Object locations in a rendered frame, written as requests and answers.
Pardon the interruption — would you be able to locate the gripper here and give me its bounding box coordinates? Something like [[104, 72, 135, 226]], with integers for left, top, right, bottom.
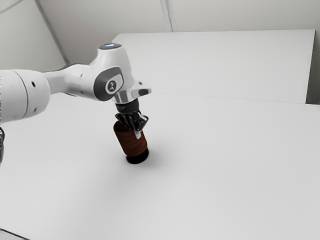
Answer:
[[114, 98, 150, 140]]

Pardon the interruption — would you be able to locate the brown cylindrical mug black base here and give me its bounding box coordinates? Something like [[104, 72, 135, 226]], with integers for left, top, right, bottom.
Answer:
[[112, 120, 150, 165]]

